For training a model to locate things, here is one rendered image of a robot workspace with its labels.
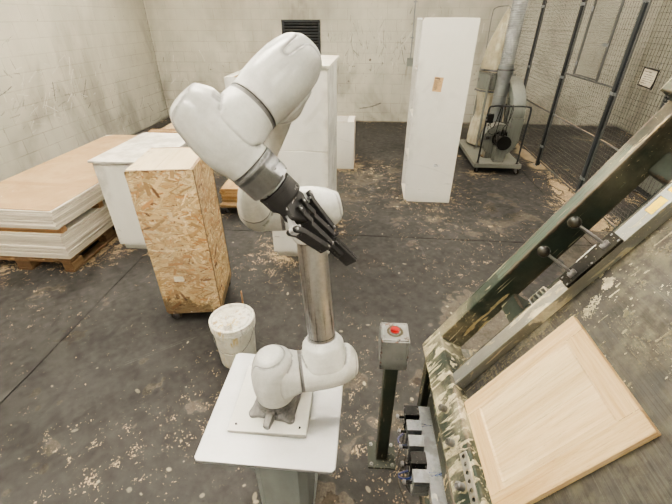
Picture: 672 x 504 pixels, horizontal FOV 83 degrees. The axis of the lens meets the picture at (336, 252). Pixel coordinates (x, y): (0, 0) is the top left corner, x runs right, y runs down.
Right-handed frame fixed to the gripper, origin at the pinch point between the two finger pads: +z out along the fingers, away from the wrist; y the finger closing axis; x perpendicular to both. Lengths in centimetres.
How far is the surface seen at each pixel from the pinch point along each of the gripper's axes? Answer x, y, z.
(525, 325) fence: -12, 24, 74
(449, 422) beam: 23, 1, 86
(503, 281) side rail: -7, 47, 76
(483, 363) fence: 7, 19, 82
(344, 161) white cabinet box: 227, 461, 154
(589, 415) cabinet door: -23, -8, 72
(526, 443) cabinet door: -4, -10, 79
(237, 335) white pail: 158, 64, 64
